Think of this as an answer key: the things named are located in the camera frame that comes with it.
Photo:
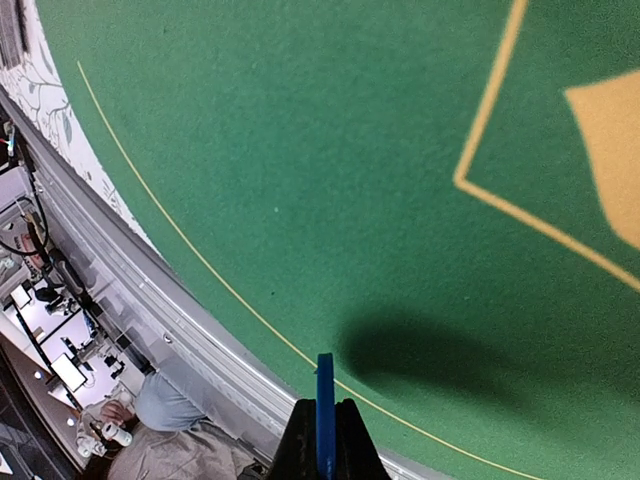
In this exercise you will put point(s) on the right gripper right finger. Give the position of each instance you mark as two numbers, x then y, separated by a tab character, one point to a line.
357	457

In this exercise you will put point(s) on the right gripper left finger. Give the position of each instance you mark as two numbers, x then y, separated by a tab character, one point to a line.
295	458

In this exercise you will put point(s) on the blue small blind button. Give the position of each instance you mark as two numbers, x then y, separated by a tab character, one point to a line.
325	418

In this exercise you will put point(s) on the person in grey clothes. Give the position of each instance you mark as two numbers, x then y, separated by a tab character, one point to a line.
171	439

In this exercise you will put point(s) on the round green poker mat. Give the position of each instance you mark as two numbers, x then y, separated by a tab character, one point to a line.
308	169

